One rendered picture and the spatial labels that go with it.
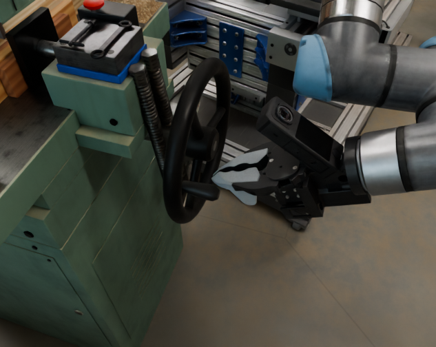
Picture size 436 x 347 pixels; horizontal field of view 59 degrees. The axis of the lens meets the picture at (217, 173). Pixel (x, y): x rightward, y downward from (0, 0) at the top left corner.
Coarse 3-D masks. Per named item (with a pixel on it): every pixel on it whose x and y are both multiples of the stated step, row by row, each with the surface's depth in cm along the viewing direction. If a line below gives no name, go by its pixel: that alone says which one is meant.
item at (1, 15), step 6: (0, 0) 55; (6, 0) 56; (12, 0) 58; (18, 0) 59; (24, 0) 60; (0, 6) 56; (6, 6) 57; (12, 6) 58; (18, 6) 59; (0, 12) 56; (6, 12) 57; (12, 12) 58; (0, 18) 56; (6, 18) 57
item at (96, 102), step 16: (160, 48) 61; (144, 64) 57; (160, 64) 63; (48, 80) 56; (64, 80) 55; (80, 80) 55; (96, 80) 55; (128, 80) 55; (64, 96) 58; (80, 96) 57; (96, 96) 56; (112, 96) 55; (128, 96) 55; (80, 112) 60; (96, 112) 58; (112, 112) 57; (128, 112) 56; (112, 128) 60; (128, 128) 59
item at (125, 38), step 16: (80, 16) 59; (96, 16) 58; (112, 16) 57; (128, 16) 57; (96, 32) 55; (112, 32) 55; (128, 32) 55; (64, 48) 53; (80, 48) 53; (96, 48) 53; (112, 48) 53; (128, 48) 54; (144, 48) 58; (64, 64) 55; (80, 64) 54; (96, 64) 53; (112, 64) 52; (128, 64) 55; (112, 80) 54
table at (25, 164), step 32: (160, 32) 82; (32, 96) 62; (0, 128) 57; (32, 128) 57; (64, 128) 58; (96, 128) 61; (0, 160) 53; (32, 160) 53; (64, 160) 60; (0, 192) 49; (32, 192) 54; (0, 224) 50
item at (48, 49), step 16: (32, 16) 59; (48, 16) 62; (16, 32) 56; (32, 32) 59; (48, 32) 62; (16, 48) 57; (32, 48) 60; (48, 48) 60; (32, 64) 61; (48, 64) 64; (32, 80) 62
